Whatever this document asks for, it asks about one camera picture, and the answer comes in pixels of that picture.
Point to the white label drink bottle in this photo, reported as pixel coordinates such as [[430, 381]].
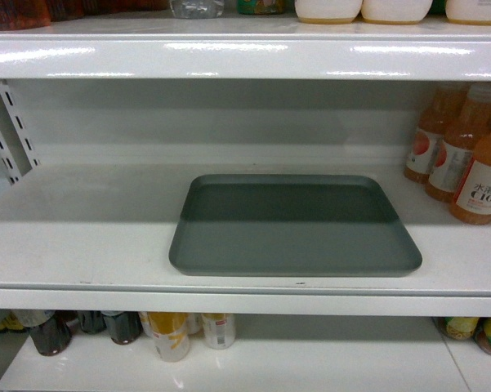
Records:
[[219, 330]]

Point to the orange juice bottle back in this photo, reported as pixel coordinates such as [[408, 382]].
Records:
[[445, 106]]

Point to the grey rectangular serving tray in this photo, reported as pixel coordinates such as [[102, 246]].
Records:
[[269, 225]]

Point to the orange juice bottle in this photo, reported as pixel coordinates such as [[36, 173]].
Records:
[[458, 142], [445, 106], [472, 201]]

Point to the white jug left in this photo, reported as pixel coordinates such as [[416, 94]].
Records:
[[327, 12]]

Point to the orange juice bottle middle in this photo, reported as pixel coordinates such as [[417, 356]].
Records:
[[458, 142]]

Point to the white jug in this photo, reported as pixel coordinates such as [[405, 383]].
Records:
[[468, 12], [395, 12], [327, 12]]

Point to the dark tea bottle right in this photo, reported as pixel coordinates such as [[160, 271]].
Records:
[[123, 327]]

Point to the orange juice bottle front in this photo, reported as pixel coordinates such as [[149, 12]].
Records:
[[472, 201]]

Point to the white jug middle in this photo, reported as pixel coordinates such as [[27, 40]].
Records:
[[395, 12]]

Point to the yellow white drink bottle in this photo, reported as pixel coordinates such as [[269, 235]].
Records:
[[170, 335]]

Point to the white jug right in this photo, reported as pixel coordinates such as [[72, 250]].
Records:
[[468, 12]]

